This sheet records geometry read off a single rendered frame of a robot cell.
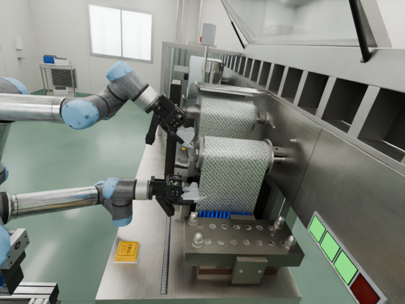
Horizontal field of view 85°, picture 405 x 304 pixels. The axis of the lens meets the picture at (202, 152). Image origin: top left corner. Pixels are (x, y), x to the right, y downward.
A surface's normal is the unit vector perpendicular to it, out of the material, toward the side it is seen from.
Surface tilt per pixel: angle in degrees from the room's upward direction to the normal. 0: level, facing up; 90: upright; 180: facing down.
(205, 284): 0
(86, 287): 0
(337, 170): 90
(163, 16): 90
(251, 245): 0
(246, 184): 90
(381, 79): 90
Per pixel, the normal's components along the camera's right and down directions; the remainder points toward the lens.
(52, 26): 0.09, 0.44
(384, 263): -0.99, -0.08
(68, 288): 0.13, -0.89
